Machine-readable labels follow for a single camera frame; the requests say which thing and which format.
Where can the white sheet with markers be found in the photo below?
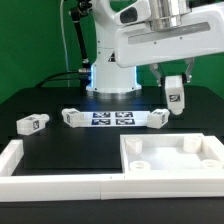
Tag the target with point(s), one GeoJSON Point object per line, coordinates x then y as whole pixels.
{"type": "Point", "coordinates": [115, 119]}

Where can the white square table top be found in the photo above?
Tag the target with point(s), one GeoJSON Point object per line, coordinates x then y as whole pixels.
{"type": "Point", "coordinates": [143, 153]}

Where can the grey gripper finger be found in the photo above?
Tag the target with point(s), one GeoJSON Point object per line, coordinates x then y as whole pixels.
{"type": "Point", "coordinates": [155, 72]}
{"type": "Point", "coordinates": [186, 76]}

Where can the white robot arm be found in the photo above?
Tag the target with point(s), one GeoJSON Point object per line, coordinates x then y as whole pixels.
{"type": "Point", "coordinates": [107, 78]}

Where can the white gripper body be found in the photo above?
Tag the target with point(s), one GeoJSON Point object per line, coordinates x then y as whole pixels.
{"type": "Point", "coordinates": [145, 36]}

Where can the white U-shaped fence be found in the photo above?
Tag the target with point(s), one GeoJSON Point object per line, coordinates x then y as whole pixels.
{"type": "Point", "coordinates": [197, 183]}

